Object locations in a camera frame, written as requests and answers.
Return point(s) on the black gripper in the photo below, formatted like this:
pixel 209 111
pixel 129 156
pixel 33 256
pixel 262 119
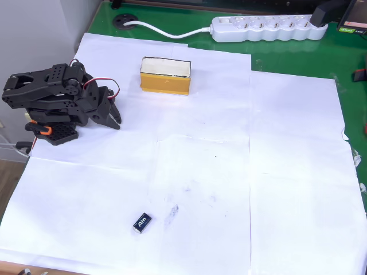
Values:
pixel 100 118

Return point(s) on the yellow box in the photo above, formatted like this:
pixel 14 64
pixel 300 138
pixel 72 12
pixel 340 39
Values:
pixel 164 83

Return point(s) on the dark blue Ain block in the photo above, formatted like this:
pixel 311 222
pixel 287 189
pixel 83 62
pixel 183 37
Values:
pixel 142 223

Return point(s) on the green desk mat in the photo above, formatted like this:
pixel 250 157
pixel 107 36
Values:
pixel 286 54

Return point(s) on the black power adapter plug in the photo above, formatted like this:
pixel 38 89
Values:
pixel 324 13

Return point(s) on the white paper table cover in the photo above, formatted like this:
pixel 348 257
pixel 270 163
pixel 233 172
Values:
pixel 200 172

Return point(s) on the black orange table clamp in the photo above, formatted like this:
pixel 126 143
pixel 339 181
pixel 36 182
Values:
pixel 43 130

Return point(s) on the black box with green label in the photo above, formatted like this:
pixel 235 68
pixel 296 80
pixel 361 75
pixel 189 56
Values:
pixel 354 17

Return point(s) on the red and black small tool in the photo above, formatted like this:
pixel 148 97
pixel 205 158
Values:
pixel 359 76

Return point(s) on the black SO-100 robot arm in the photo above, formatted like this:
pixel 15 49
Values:
pixel 34 97

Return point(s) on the white power strip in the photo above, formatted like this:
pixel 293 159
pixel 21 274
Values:
pixel 269 31

